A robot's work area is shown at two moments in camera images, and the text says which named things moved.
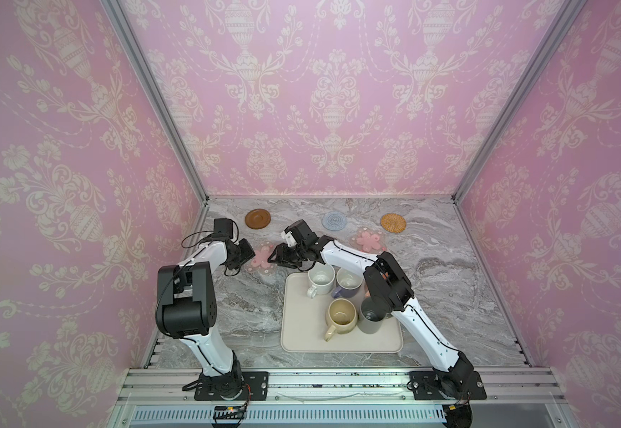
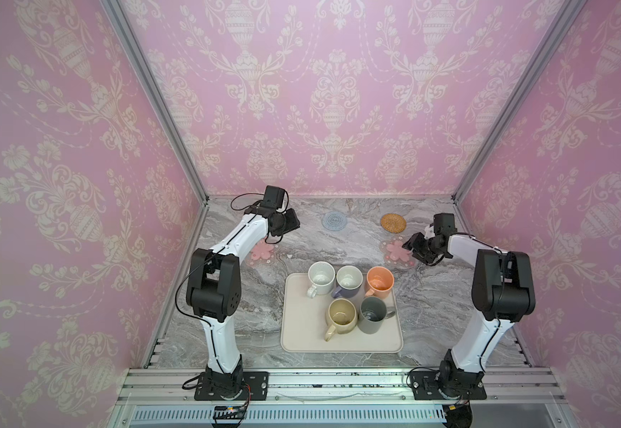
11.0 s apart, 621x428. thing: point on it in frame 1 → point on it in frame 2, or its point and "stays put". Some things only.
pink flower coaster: [368, 239] → [393, 251]
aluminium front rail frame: [339, 398] stays put
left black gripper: [247, 253] → [293, 222]
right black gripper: [288, 254] → [418, 249]
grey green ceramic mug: [372, 316] stays put
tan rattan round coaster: [393, 222] stays put
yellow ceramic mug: [343, 314] stays put
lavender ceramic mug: [348, 282] stays put
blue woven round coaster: [334, 220] stays put
